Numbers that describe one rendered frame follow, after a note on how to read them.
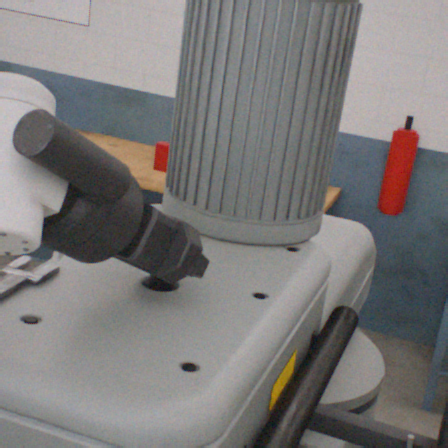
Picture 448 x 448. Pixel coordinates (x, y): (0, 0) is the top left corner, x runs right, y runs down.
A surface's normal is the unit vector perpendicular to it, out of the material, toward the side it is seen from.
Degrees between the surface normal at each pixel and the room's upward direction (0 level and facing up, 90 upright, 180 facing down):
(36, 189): 68
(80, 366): 0
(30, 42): 90
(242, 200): 90
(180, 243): 60
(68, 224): 86
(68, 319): 0
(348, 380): 0
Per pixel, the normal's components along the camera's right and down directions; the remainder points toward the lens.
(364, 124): -0.33, 0.27
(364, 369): 0.14, -0.94
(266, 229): 0.19, 0.35
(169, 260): -0.45, -0.31
